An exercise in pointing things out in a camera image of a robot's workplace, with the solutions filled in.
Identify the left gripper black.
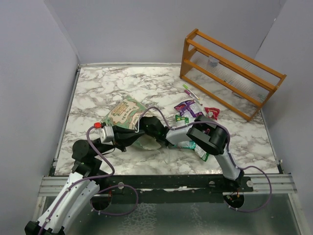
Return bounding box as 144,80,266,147
94,125,146,157

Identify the green printed paper bag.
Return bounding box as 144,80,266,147
102,95,162,154

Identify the teal snack packet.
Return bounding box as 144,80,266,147
176,141,196,149

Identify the purple snack packet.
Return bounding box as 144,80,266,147
174,100,204,118

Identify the green snack packet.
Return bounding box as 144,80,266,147
175,115,195,127
194,145,209,162

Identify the red snack packet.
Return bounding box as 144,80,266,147
204,107,220,120

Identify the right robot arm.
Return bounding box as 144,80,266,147
138,115,244,191

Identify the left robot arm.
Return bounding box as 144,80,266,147
24,122,145,235

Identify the magenta cap marker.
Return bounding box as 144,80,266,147
184,90,203,106

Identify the green cap marker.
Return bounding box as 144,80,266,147
183,84,200,100

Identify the small item on shelf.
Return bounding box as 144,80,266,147
208,57,219,68

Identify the orange wooden shelf rack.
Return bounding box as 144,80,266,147
179,29,286,121

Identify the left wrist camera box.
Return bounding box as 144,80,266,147
99,126,114,143

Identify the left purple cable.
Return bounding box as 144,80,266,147
36,121,115,235

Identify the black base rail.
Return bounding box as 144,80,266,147
92,174,253,205

